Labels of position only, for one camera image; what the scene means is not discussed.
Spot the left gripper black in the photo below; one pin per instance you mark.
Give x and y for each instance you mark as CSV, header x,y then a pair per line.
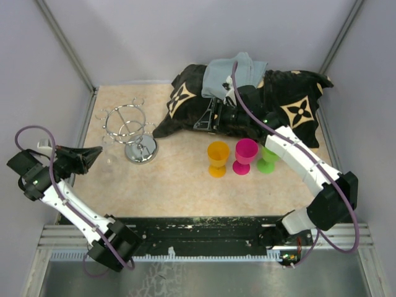
x,y
76,156

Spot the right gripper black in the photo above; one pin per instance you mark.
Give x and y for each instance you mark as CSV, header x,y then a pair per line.
x,y
204,123

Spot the clear wine glass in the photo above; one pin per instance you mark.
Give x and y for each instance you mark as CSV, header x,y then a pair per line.
x,y
108,165

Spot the orange wine glass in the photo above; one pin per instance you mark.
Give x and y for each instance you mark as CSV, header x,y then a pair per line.
x,y
218,153

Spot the pink wine glass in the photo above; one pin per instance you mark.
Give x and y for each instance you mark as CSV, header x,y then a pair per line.
x,y
245,153

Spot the green wine glass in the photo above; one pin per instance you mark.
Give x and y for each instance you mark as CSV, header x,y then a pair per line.
x,y
266,164

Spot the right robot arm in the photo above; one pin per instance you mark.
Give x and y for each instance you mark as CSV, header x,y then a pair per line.
x,y
335,193

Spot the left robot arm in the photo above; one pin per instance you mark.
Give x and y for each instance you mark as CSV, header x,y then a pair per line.
x,y
111,242

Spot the light blue folded towel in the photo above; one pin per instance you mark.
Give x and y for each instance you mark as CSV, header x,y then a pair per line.
x,y
248,72

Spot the black patterned blanket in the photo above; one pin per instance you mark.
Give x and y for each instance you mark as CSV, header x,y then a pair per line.
x,y
292,95

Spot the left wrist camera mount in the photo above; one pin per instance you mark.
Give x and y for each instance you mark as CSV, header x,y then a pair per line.
x,y
45,147

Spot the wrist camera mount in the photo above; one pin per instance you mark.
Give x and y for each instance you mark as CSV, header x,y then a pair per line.
x,y
45,147
229,85

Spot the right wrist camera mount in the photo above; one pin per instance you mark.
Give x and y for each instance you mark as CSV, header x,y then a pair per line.
x,y
229,85

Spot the chrome wire glass rack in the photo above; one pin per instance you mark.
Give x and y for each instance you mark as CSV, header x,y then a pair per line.
x,y
127,125

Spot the grey slotted cable duct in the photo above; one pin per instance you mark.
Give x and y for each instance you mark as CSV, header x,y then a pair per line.
x,y
271,256

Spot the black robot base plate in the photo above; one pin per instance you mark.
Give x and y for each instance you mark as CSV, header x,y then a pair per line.
x,y
212,236

